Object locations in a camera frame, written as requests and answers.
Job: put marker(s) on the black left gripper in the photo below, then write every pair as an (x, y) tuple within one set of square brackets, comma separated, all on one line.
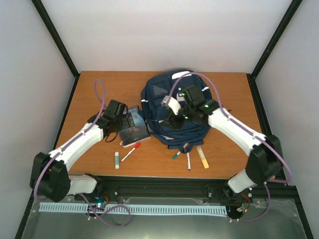
[(126, 124)]

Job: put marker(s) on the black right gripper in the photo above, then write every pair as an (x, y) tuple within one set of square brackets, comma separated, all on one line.
[(173, 120)]

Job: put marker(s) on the dark teal Bronte book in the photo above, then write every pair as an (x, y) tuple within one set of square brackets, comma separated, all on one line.
[(137, 133)]

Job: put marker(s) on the navy blue student backpack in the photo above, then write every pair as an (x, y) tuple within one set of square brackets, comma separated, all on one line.
[(172, 83)]

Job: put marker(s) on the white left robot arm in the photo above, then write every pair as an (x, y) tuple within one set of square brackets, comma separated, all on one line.
[(50, 171)]

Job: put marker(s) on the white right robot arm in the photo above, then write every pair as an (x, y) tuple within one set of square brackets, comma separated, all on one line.
[(264, 159)]

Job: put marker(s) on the red marker pen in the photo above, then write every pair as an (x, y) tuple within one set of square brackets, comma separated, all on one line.
[(131, 151)]

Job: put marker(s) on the white glue stick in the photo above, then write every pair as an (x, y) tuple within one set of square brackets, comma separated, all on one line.
[(117, 160)]

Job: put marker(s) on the green capped marker pen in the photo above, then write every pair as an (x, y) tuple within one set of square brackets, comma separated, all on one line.
[(178, 153)]

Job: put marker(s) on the yellow highlighter pen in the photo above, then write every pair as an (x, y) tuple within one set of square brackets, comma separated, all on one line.
[(202, 157)]

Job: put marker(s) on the purple marker pen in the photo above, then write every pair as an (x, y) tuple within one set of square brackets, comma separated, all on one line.
[(188, 161)]

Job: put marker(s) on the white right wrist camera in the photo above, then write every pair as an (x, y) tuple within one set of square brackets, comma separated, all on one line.
[(171, 103)]

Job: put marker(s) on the black left corner frame post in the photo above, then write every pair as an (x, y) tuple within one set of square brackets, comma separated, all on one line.
[(46, 19)]

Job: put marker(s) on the black corner frame post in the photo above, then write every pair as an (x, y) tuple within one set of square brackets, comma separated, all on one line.
[(283, 24), (46, 19)]

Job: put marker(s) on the light blue slotted cable duct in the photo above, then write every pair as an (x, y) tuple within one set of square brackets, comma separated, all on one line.
[(140, 210)]

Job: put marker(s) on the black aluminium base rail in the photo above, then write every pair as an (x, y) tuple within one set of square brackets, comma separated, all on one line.
[(116, 189)]

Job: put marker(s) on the black right corner frame post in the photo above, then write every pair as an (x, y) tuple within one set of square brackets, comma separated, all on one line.
[(283, 24)]

